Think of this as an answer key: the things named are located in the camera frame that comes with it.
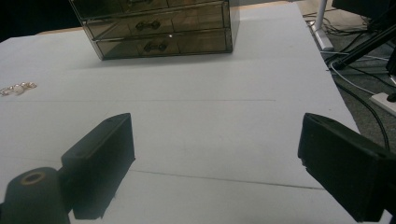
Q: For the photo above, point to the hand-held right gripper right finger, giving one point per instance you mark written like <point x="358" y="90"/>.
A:
<point x="345" y="168"/>

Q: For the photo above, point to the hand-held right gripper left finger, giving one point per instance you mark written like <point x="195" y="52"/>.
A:
<point x="99" y="168"/>

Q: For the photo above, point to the smoked acrylic drawer organizer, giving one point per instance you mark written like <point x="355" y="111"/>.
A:
<point x="162" y="34"/>

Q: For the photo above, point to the white power strip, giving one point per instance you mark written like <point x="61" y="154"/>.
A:
<point x="384" y="102"/>

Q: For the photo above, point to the black metal stand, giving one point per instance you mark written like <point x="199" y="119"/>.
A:
<point x="364" y="48"/>

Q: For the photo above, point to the white table mat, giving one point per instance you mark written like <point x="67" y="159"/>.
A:
<point x="202" y="93"/>

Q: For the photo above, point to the white desk frame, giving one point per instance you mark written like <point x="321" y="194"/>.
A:
<point x="321" y="34"/>

